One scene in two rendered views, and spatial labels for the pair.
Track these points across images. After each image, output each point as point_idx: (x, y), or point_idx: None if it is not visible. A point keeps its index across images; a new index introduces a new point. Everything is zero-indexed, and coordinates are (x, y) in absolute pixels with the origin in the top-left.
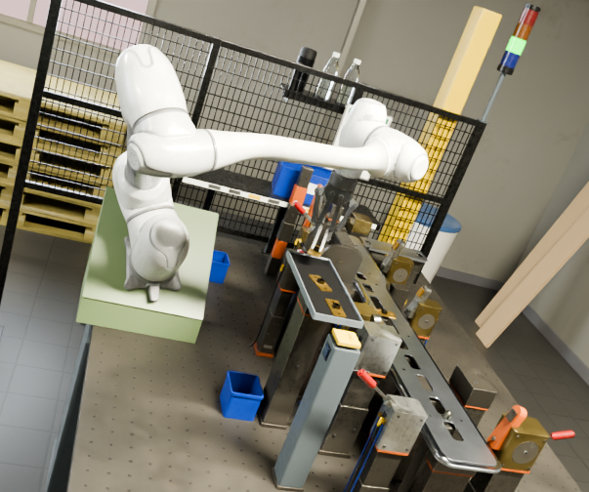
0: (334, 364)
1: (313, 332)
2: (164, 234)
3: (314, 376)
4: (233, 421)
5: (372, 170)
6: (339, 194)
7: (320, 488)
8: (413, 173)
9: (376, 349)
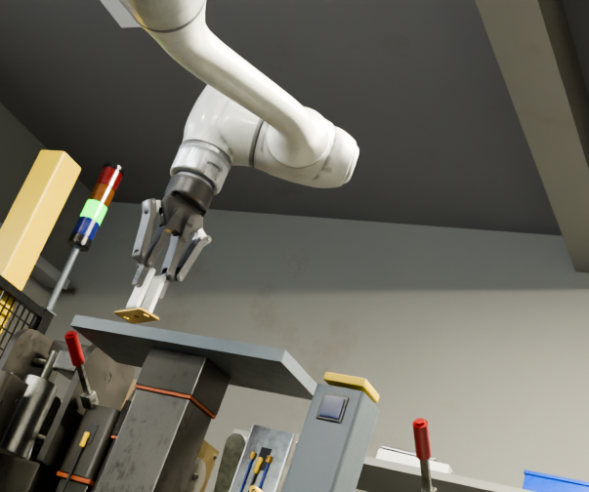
0: (357, 426)
1: (190, 441)
2: None
3: (302, 469)
4: None
5: (307, 147)
6: (187, 216)
7: None
8: (355, 164)
9: None
